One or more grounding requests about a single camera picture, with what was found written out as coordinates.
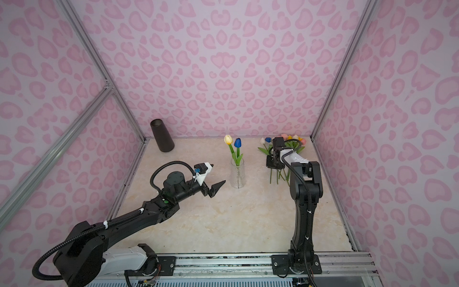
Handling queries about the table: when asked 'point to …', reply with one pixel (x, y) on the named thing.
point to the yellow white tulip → (228, 140)
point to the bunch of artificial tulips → (290, 142)
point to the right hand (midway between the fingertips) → (272, 163)
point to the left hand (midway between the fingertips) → (218, 170)
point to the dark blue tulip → (237, 144)
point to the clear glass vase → (237, 174)
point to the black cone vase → (163, 139)
